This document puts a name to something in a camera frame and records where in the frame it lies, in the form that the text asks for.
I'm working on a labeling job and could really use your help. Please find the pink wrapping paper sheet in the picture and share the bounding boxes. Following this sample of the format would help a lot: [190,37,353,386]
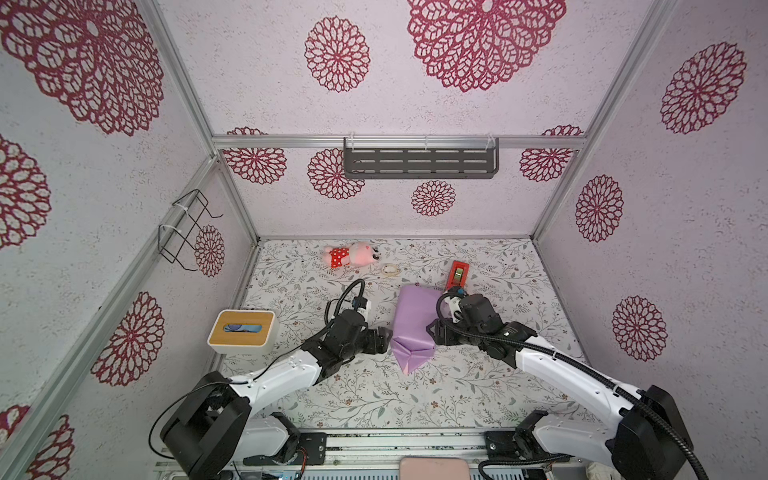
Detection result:
[390,285,441,375]

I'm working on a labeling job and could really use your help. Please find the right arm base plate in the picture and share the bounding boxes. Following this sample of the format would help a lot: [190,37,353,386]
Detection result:
[484,429,570,465]

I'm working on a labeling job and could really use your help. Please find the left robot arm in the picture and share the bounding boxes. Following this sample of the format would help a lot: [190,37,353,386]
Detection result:
[160,310,392,479]

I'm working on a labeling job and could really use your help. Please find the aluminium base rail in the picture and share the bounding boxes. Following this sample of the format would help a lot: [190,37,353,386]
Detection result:
[155,417,637,468]

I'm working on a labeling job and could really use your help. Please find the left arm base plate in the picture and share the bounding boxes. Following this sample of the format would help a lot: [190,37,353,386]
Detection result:
[242,432,328,467]

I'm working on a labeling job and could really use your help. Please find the pink plush toy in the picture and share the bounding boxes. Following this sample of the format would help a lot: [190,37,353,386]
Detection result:
[323,242,380,269]

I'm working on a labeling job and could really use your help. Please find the red tape dispenser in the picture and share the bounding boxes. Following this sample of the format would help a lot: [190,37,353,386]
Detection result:
[445,261,470,291]

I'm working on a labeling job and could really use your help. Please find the white tissue box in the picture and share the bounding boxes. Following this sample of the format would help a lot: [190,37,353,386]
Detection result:
[206,309,280,355]

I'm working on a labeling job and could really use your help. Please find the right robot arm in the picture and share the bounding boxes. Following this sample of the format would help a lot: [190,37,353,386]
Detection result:
[427,288,708,479]

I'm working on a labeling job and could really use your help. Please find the clear tape roll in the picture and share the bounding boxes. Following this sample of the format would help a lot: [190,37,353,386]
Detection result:
[381,263,401,278]

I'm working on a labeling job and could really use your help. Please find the grey wall shelf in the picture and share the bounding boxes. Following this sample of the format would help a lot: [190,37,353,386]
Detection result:
[342,137,499,180]

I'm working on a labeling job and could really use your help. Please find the black wire wall rack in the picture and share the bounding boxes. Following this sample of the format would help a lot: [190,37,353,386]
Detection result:
[156,189,226,277]

